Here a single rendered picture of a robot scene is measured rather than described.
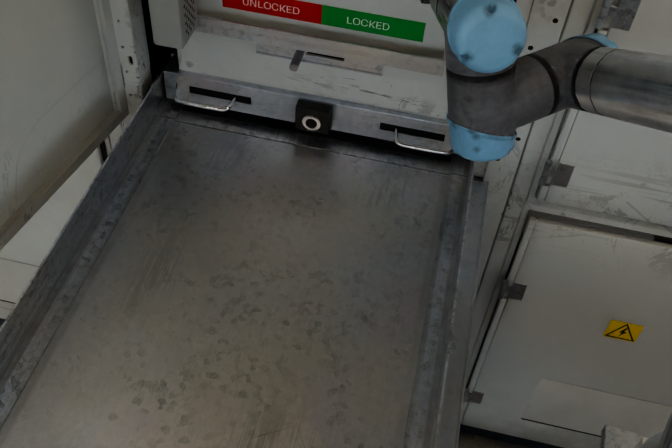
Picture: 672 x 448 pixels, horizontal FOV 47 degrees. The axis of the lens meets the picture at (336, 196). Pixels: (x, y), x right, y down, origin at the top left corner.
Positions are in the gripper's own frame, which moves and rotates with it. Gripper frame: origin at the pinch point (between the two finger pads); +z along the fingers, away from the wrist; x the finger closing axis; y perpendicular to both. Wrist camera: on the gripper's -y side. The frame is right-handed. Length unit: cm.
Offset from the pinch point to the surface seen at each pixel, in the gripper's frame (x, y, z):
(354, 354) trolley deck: -47, -8, -30
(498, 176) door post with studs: -37.2, 18.2, 1.5
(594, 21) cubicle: -7.0, 24.1, -8.1
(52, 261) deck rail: -40, -50, -19
